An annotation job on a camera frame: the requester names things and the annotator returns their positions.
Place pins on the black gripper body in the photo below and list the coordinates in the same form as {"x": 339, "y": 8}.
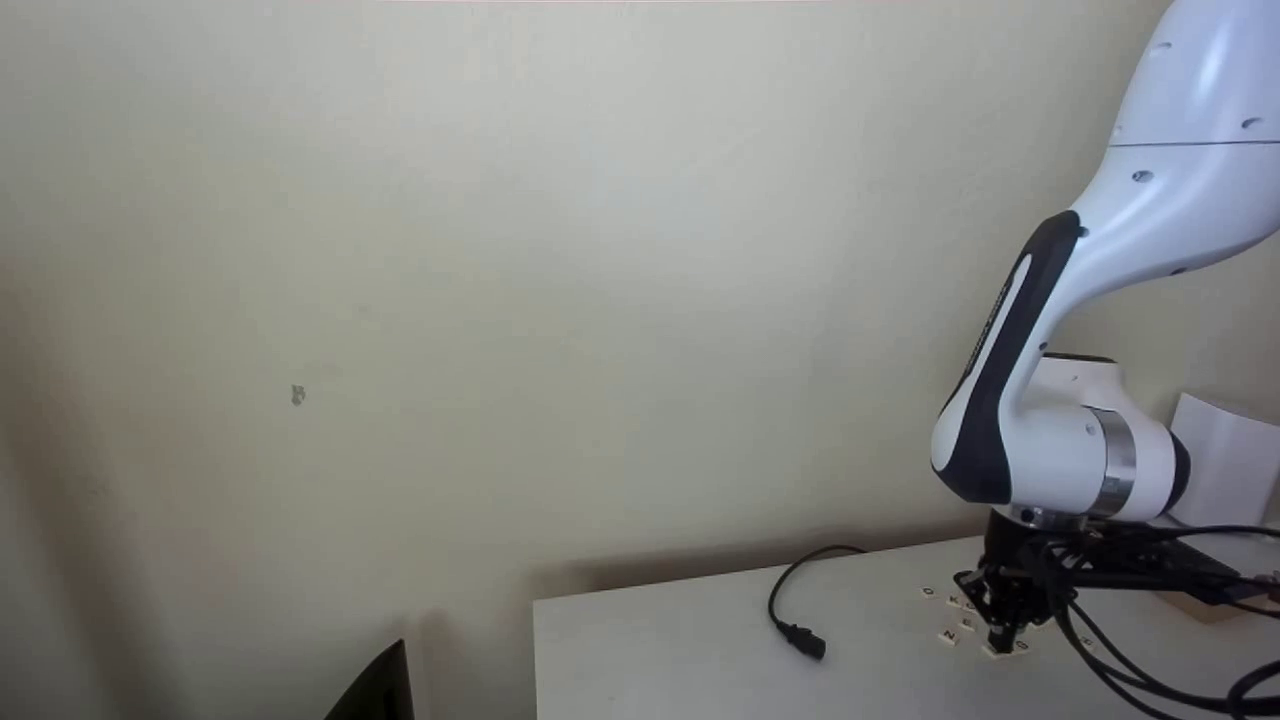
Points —
{"x": 1024, "y": 548}

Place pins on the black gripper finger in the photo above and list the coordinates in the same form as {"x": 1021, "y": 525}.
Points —
{"x": 1043, "y": 600}
{"x": 1001, "y": 623}

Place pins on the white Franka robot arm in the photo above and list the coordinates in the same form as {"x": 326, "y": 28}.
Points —
{"x": 1053, "y": 452}

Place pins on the white cube speaker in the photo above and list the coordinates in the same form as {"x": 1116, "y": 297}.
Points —
{"x": 1232, "y": 452}

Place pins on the black angular object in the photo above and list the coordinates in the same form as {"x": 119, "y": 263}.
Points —
{"x": 381, "y": 685}

